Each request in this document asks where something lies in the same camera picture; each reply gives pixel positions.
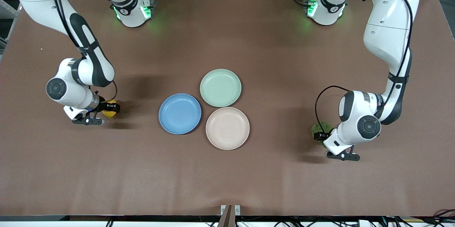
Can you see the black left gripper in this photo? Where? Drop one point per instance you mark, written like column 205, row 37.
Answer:
column 322, row 136

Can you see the brown camera pole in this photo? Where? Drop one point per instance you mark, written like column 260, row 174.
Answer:
column 227, row 220

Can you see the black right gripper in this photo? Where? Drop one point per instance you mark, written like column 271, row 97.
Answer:
column 105, row 107

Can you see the white metal table bracket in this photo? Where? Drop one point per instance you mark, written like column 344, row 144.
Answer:
column 223, row 209

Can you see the blue plate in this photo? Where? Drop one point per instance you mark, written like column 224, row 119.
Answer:
column 179, row 114

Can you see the green plate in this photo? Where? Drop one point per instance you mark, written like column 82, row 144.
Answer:
column 220, row 87

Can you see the green lettuce leaf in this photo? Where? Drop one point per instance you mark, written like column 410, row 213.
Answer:
column 318, row 127

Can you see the yellow lemon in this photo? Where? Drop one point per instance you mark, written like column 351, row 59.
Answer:
column 109, row 115

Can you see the beige plate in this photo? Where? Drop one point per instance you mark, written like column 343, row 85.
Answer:
column 227, row 128

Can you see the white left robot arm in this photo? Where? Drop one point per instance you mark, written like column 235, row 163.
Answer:
column 387, row 24

